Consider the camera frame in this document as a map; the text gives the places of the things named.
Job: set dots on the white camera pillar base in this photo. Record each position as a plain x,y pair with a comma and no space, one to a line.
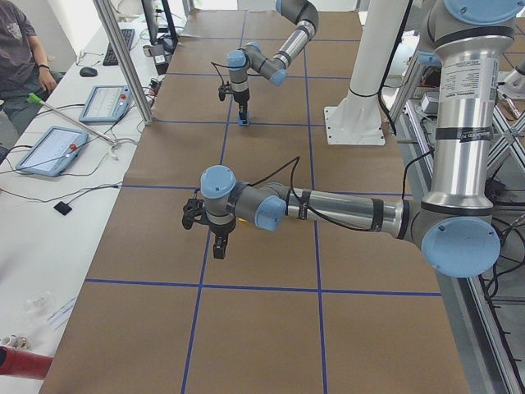
356,120

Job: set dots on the red cylinder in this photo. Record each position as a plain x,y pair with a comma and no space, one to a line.
24,364

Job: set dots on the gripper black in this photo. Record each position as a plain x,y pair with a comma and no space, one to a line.
241,97
220,231

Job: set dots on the black computer mouse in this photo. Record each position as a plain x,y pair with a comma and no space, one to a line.
87,71

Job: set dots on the black monitor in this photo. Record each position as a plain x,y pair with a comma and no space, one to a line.
152,14

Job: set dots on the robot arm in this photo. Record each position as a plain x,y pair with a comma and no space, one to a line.
451,225
303,14

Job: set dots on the seated person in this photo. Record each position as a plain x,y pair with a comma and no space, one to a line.
24,67

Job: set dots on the teach pendant far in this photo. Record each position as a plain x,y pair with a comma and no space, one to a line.
106,104

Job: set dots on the brown paper table cover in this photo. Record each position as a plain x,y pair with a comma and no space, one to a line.
309,308

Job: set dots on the aluminium frame post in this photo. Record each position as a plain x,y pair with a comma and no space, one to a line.
115,37

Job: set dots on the teach pendant near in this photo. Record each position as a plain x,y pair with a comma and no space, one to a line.
54,152

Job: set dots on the teach pendant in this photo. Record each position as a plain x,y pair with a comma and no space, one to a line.
54,152
106,104

